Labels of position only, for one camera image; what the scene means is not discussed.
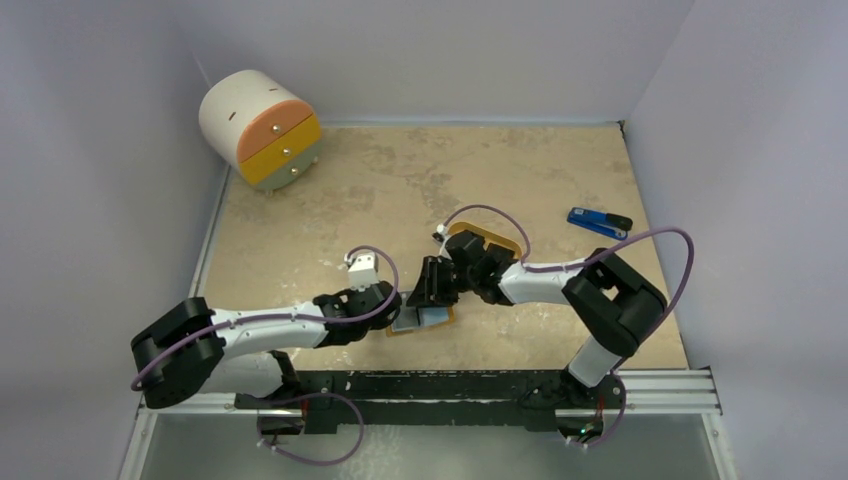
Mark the orange oval tray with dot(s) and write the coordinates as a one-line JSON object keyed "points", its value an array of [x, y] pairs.
{"points": [[489, 237]]}

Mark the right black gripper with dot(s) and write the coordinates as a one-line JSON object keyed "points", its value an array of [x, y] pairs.
{"points": [[439, 283]]}

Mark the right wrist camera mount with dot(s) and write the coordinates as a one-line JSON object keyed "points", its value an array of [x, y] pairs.
{"points": [[441, 234]]}

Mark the blue black stapler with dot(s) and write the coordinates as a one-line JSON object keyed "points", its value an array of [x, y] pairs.
{"points": [[610, 225]]}

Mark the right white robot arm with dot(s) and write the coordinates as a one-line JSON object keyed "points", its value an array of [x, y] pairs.
{"points": [[619, 307]]}

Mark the white round mini drawer chest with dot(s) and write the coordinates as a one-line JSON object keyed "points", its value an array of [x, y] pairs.
{"points": [[267, 134]]}

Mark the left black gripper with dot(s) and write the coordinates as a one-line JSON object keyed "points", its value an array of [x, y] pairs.
{"points": [[350, 292]]}

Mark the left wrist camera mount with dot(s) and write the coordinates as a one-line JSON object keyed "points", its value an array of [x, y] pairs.
{"points": [[362, 269]]}

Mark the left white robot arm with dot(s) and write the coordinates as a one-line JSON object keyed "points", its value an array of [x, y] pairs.
{"points": [[179, 352]]}

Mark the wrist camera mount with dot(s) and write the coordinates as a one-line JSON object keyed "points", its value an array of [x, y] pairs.
{"points": [[362, 269], [441, 234]]}

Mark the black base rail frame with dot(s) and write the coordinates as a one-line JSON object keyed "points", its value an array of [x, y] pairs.
{"points": [[318, 402]]}

